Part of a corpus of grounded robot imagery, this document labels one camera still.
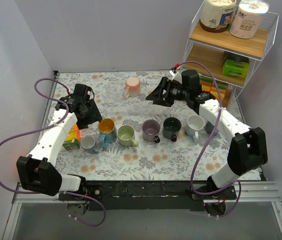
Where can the blue glazed mug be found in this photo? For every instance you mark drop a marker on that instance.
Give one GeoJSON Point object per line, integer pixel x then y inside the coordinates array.
{"type": "Point", "coordinates": [107, 131]}

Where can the lilac mug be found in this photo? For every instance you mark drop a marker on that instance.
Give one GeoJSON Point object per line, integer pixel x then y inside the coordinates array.
{"type": "Point", "coordinates": [150, 131]}

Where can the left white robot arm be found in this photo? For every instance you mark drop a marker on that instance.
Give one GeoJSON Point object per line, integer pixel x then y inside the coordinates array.
{"type": "Point", "coordinates": [37, 171]}

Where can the shelf sponge pack back right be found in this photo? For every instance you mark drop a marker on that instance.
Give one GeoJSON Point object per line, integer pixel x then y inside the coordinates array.
{"type": "Point", "coordinates": [225, 92]}

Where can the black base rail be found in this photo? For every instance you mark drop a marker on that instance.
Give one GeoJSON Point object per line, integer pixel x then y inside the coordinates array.
{"type": "Point", "coordinates": [150, 195]}

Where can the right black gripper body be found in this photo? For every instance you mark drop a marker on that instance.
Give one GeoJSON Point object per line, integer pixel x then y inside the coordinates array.
{"type": "Point", "coordinates": [164, 91]}

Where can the pink mug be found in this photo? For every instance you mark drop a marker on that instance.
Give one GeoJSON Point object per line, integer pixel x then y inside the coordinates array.
{"type": "Point", "coordinates": [133, 87]}

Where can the shelf sponge pack back left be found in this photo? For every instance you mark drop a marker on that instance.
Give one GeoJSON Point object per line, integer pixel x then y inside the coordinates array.
{"type": "Point", "coordinates": [206, 84]}

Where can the green tissue pack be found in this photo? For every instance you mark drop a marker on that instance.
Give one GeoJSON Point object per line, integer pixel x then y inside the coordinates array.
{"type": "Point", "coordinates": [235, 68]}

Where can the green mug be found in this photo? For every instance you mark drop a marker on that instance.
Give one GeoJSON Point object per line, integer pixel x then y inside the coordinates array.
{"type": "Point", "coordinates": [126, 135]}

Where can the yellow orange sponge pack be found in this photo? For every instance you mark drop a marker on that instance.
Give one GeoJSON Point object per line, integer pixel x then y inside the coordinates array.
{"type": "Point", "coordinates": [72, 141]}

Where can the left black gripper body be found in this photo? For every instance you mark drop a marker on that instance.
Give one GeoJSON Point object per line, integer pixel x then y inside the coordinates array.
{"type": "Point", "coordinates": [88, 116]}

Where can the white wire wooden shelf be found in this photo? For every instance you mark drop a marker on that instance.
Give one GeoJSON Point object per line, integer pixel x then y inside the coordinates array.
{"type": "Point", "coordinates": [208, 48]}

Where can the white and blue mug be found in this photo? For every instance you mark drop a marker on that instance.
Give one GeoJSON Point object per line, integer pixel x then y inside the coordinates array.
{"type": "Point", "coordinates": [194, 125]}

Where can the dark grey mug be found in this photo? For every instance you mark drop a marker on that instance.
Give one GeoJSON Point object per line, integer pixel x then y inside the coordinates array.
{"type": "Point", "coordinates": [171, 128]}

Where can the shelf sponge pack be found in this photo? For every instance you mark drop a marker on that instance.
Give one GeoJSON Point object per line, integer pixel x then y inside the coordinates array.
{"type": "Point", "coordinates": [225, 92]}
{"type": "Point", "coordinates": [206, 84]}

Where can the small dark grey-blue mug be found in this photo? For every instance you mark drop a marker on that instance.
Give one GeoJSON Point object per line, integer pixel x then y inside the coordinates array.
{"type": "Point", "coordinates": [88, 143]}

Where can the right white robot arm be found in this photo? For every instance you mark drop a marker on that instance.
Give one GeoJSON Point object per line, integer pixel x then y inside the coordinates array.
{"type": "Point", "coordinates": [248, 148]}

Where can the brown toilet paper roll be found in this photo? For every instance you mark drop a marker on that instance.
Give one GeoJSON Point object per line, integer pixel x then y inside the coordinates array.
{"type": "Point", "coordinates": [216, 15]}

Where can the pink toilet paper roll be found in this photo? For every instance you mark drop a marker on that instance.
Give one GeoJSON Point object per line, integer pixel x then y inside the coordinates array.
{"type": "Point", "coordinates": [248, 18]}

